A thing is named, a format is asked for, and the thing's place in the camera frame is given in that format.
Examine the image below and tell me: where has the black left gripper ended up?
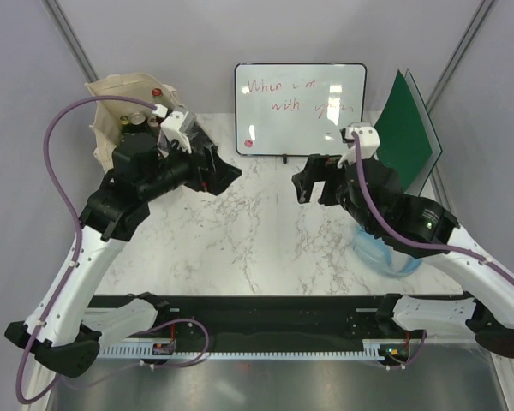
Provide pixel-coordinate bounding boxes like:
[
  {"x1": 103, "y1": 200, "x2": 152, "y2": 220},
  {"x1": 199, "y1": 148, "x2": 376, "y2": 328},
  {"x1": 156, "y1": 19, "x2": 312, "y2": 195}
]
[{"x1": 138, "y1": 133, "x2": 240, "y2": 201}]

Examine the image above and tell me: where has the Coca-Cola glass bottle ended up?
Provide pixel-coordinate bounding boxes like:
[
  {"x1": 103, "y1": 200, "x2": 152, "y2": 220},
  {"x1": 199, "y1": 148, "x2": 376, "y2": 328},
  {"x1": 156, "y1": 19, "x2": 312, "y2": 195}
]
[{"x1": 152, "y1": 87, "x2": 170, "y2": 107}]

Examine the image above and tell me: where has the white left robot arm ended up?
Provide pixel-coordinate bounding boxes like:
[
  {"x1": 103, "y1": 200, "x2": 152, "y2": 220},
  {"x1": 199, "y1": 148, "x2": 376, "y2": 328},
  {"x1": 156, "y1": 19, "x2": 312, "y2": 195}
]
[{"x1": 5, "y1": 133, "x2": 242, "y2": 378}]

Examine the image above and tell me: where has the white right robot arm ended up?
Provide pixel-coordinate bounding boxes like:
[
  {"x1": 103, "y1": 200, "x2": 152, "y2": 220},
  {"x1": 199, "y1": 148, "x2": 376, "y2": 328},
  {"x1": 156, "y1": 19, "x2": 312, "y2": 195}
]
[{"x1": 291, "y1": 155, "x2": 514, "y2": 359}]

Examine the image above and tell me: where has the beige canvas tote bag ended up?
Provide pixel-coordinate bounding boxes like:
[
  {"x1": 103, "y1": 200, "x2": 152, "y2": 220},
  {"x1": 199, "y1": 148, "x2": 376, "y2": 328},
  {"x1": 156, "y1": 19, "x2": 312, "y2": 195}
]
[{"x1": 87, "y1": 73, "x2": 183, "y2": 171}]

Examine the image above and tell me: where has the green folder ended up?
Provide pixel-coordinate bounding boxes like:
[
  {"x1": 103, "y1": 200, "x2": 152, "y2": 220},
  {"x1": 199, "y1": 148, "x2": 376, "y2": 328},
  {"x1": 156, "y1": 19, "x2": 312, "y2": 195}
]
[{"x1": 374, "y1": 71, "x2": 443, "y2": 195}]

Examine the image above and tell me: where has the light blue face mask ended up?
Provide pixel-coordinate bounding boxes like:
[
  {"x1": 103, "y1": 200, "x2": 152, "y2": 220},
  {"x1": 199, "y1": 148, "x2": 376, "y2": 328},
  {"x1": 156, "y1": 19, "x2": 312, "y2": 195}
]
[{"x1": 351, "y1": 227, "x2": 421, "y2": 278}]

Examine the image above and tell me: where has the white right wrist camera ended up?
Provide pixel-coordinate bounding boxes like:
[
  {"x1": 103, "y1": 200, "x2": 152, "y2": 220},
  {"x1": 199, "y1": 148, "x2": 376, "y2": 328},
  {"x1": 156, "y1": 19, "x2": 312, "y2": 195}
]
[{"x1": 337, "y1": 122, "x2": 380, "y2": 169}]

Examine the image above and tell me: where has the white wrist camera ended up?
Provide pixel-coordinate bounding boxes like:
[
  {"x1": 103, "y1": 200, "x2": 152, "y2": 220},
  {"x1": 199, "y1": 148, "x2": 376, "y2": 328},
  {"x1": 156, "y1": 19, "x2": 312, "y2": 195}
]
[
  {"x1": 152, "y1": 104, "x2": 196, "y2": 157},
  {"x1": 337, "y1": 122, "x2": 380, "y2": 169}
]

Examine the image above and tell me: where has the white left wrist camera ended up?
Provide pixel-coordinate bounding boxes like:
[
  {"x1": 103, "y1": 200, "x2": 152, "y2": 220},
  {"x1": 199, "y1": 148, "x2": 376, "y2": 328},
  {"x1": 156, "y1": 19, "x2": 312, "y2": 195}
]
[{"x1": 152, "y1": 104, "x2": 196, "y2": 157}]

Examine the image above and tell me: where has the small whiteboard black frame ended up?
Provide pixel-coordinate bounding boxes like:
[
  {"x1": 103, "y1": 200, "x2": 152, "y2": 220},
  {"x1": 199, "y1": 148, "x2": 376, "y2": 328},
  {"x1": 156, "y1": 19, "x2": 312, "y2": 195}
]
[{"x1": 234, "y1": 63, "x2": 368, "y2": 157}]

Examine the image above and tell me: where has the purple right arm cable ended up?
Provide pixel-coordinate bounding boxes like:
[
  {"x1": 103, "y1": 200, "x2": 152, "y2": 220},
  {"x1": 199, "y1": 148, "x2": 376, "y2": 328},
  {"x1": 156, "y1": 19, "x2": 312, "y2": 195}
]
[{"x1": 353, "y1": 132, "x2": 514, "y2": 301}]

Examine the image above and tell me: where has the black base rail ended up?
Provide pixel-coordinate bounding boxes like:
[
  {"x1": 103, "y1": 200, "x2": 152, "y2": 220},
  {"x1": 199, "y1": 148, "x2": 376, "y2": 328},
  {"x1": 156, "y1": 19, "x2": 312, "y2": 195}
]
[{"x1": 85, "y1": 293, "x2": 472, "y2": 354}]

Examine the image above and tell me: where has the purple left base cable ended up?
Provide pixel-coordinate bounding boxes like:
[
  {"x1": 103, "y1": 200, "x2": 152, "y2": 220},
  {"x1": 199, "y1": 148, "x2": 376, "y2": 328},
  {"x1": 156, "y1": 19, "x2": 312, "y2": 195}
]
[{"x1": 62, "y1": 317, "x2": 211, "y2": 390}]

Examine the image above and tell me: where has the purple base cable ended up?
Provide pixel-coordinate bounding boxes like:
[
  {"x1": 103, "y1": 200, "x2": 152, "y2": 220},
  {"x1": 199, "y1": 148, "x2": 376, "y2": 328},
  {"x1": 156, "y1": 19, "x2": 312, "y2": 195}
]
[
  {"x1": 379, "y1": 329, "x2": 427, "y2": 372},
  {"x1": 62, "y1": 317, "x2": 211, "y2": 390}
]

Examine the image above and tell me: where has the white slotted cable duct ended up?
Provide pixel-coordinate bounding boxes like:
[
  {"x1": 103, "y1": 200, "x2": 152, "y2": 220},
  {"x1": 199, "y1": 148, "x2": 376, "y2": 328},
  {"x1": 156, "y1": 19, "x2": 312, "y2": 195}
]
[{"x1": 98, "y1": 338, "x2": 408, "y2": 360}]

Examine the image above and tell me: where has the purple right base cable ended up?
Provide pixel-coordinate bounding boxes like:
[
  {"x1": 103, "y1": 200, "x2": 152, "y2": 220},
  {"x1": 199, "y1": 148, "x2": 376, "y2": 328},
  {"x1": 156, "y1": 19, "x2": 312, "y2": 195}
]
[{"x1": 379, "y1": 329, "x2": 427, "y2": 372}]

